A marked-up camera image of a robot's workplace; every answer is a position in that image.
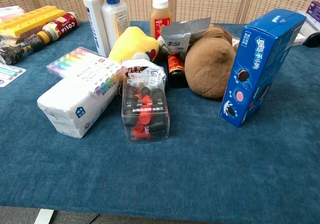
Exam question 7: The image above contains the white card with pens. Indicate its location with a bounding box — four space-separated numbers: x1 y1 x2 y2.
0 63 27 88

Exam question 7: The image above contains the rainbow highlighter pen pack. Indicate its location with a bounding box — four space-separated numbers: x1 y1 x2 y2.
46 46 128 96

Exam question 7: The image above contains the yellow plush toy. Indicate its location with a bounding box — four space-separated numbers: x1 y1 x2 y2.
107 26 160 63

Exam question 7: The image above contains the purple box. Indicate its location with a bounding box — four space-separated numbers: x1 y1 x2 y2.
305 0 320 23

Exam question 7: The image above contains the dark patterned snack bag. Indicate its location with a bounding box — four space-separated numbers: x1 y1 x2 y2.
0 33 45 65

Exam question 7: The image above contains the white table leg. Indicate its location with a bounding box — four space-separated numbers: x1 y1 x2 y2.
33 208 55 224

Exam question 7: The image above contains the brown plush toy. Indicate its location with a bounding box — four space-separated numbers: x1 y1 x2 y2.
184 24 240 99

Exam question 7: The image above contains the white device with black end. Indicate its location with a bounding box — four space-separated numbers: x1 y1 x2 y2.
291 19 320 48

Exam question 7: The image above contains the red Costa coffee bottle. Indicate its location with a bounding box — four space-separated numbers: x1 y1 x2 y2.
36 11 80 45

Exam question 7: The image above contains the silver foil snack pouch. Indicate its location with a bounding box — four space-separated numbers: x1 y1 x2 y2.
157 17 212 56

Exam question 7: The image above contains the coffee bean print pouch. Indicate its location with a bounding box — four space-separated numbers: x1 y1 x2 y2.
121 58 167 90

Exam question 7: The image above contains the blue Oreo cookie box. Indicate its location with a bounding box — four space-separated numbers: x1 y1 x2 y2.
218 8 307 128

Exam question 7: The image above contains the tall white lotion bottle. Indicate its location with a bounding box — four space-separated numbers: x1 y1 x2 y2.
80 0 111 57

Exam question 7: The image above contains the dark bottle with red label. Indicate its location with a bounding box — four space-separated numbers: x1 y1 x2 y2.
166 54 189 89

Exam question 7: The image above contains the clear box of coffee capsules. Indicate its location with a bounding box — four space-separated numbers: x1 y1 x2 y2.
121 76 171 144

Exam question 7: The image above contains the white bottle with blue cap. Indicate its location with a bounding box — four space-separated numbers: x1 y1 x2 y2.
99 0 131 49

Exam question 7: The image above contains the pink and white package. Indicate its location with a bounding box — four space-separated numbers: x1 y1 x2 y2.
0 5 26 18

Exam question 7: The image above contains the orange juice bottle white cap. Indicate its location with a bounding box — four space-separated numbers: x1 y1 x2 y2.
149 0 173 40

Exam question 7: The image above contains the white tissue pack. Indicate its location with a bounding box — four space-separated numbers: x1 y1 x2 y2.
36 76 120 139

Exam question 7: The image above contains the blue velvet tablecloth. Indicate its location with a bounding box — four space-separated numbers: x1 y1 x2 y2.
0 20 320 224

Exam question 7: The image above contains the yellow plastic tray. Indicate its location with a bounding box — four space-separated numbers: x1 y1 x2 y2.
0 5 67 37

